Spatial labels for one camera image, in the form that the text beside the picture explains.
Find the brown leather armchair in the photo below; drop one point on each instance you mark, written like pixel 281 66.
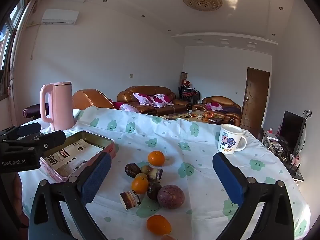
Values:
pixel 232 117

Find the large purple passion fruit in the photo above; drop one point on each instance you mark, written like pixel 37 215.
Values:
pixel 171 196

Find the magenta floral armchair pillow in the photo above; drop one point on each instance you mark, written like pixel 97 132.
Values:
pixel 213 106

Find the printed paper packet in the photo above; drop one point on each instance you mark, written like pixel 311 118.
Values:
pixel 75 155

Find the white cloud print tablecloth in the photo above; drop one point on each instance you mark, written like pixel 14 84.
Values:
pixel 195 152

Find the brown wooden door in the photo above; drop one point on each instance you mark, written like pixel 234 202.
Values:
pixel 255 97

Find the pink electric kettle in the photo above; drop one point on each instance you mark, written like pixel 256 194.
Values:
pixel 62 105

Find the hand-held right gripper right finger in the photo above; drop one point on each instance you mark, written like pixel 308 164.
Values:
pixel 228 180

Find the brown leather sofa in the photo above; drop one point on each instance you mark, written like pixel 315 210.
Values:
pixel 160 107

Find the cluttered television stand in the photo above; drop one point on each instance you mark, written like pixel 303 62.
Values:
pixel 280 147

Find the cluttered coffee table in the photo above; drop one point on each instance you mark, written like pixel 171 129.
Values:
pixel 195 117

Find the black television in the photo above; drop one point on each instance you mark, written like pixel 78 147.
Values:
pixel 291 130

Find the dark red padded stool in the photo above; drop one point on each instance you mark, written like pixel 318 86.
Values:
pixel 33 111

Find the person's left forearm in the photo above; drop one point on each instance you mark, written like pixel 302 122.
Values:
pixel 12 195

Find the pale curtain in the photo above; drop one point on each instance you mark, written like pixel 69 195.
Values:
pixel 21 47

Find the white wall air conditioner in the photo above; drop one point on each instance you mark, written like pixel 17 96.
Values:
pixel 60 17

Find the chocolate cake roll slice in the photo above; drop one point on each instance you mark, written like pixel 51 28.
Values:
pixel 130 199

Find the white cartoon print mug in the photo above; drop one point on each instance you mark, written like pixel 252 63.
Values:
pixel 228 140

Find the window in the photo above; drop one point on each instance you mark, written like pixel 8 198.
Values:
pixel 10 30

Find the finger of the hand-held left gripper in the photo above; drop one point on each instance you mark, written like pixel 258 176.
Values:
pixel 51 140
pixel 27 129

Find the dark purple blanket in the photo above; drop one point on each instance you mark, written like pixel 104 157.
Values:
pixel 231 109

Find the pink floral cushion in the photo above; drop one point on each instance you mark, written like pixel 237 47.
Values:
pixel 128 108

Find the white magenta floral pillow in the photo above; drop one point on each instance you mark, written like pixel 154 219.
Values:
pixel 142 99
pixel 161 100

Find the brown leather chaise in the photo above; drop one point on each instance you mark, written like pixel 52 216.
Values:
pixel 87 98

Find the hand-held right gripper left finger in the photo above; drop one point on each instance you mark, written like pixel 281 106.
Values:
pixel 96 177

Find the tall patterned floor vase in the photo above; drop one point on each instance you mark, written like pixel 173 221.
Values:
pixel 184 78

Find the stack of dark chairs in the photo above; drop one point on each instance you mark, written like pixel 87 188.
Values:
pixel 188 93

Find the pink metal tin box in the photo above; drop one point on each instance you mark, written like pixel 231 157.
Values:
pixel 96 140

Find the orange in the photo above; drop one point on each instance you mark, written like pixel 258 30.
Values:
pixel 158 225
pixel 156 158
pixel 140 185

